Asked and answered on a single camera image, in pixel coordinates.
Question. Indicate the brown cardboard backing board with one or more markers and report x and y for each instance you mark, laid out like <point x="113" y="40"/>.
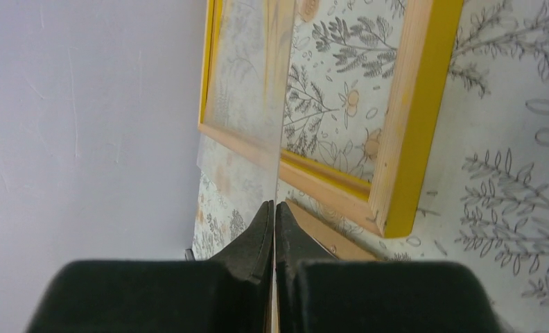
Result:
<point x="325" y="234"/>

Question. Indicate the floral patterned table mat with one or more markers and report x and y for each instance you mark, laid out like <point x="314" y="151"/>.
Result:
<point x="484" y="201"/>

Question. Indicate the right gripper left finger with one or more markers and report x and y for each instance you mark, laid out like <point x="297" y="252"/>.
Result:
<point x="225" y="293"/>

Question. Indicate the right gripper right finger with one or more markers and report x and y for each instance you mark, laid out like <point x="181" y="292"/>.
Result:
<point x="319" y="293"/>

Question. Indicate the clear acrylic sheet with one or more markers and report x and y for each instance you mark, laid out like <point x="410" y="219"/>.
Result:
<point x="244" y="79"/>

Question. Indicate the yellow wooden picture frame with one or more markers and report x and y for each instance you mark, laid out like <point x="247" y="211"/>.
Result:
<point x="387" y="206"/>

